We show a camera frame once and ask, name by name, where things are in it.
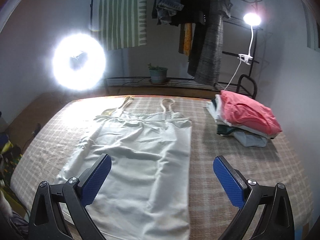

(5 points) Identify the white camisole top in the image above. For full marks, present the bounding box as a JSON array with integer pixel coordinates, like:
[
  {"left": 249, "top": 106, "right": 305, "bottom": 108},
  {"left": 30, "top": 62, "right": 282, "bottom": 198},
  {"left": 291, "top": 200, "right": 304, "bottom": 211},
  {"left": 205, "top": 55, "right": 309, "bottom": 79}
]
[{"left": 55, "top": 98, "right": 192, "bottom": 239}]

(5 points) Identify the black metal clothes rack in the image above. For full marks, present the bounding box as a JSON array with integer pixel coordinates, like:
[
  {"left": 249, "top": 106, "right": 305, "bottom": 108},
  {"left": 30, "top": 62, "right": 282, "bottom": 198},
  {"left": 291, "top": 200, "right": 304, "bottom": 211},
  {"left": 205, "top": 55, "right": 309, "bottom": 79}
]
[{"left": 102, "top": 0, "right": 263, "bottom": 99}]

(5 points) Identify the light blue folded garment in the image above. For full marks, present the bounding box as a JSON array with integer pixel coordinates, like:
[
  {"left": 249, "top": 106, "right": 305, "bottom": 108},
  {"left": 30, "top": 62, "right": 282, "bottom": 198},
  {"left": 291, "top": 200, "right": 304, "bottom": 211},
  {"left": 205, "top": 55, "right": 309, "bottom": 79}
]
[{"left": 232, "top": 131, "right": 267, "bottom": 147}]

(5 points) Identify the plaid beige bed cover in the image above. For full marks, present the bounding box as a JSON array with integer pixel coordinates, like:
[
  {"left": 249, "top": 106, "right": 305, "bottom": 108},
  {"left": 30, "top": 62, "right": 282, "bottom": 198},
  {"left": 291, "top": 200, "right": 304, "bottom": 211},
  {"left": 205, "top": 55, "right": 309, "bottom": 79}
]
[{"left": 10, "top": 95, "right": 314, "bottom": 240}]

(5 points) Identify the dark green folded garment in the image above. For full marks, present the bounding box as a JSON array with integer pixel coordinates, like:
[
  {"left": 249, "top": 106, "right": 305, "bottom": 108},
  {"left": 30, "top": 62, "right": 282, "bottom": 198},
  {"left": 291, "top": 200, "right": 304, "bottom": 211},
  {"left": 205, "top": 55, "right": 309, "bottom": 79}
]
[{"left": 216, "top": 125, "right": 237, "bottom": 135}]

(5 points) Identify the pink folded garment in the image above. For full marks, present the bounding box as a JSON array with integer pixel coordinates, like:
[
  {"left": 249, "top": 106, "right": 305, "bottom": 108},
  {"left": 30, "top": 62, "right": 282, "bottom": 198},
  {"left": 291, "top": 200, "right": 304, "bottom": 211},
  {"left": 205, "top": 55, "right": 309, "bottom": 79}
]
[{"left": 220, "top": 90, "right": 282, "bottom": 135}]

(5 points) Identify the hanging grey plaid coat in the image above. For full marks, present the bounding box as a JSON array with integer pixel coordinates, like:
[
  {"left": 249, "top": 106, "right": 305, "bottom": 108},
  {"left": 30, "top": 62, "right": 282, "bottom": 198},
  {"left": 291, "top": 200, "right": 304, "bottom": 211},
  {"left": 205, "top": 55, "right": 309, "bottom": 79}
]
[{"left": 188, "top": 0, "right": 232, "bottom": 86}]

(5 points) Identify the green potted plant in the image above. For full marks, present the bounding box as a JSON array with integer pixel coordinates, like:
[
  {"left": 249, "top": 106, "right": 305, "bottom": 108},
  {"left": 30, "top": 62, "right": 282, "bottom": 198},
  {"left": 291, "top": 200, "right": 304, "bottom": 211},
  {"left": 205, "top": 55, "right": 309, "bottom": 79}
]
[{"left": 148, "top": 64, "right": 168, "bottom": 85}]

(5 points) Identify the white clip-on lamp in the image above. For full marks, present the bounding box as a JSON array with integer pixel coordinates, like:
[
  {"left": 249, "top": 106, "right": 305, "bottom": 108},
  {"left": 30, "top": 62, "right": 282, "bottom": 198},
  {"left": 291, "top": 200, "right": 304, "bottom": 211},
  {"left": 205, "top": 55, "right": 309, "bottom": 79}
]
[{"left": 222, "top": 12, "right": 261, "bottom": 90}]

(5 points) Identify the hanging yellow patterned garment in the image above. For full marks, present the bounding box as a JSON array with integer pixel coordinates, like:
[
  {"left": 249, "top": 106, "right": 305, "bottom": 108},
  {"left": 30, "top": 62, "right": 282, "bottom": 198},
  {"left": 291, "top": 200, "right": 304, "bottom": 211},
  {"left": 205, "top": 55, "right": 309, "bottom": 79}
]
[{"left": 178, "top": 23, "right": 193, "bottom": 56}]

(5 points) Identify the hanging blue denim jacket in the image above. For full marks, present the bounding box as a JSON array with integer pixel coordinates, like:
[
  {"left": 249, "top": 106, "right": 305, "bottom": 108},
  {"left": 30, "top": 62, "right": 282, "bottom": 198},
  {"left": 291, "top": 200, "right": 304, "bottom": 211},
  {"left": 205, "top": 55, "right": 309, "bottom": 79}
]
[{"left": 152, "top": 0, "right": 184, "bottom": 25}]

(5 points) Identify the bright ring light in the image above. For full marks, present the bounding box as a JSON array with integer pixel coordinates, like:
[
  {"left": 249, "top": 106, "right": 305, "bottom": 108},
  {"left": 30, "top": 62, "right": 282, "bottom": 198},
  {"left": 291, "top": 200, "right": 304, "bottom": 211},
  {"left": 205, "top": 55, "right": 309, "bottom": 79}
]
[{"left": 52, "top": 33, "right": 106, "bottom": 91}]

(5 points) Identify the green striped wall hanging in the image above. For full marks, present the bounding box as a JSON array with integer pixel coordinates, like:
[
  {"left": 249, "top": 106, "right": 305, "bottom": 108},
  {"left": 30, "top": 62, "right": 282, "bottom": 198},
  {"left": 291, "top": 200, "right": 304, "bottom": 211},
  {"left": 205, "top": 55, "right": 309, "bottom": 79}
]
[{"left": 97, "top": 0, "right": 147, "bottom": 50}]

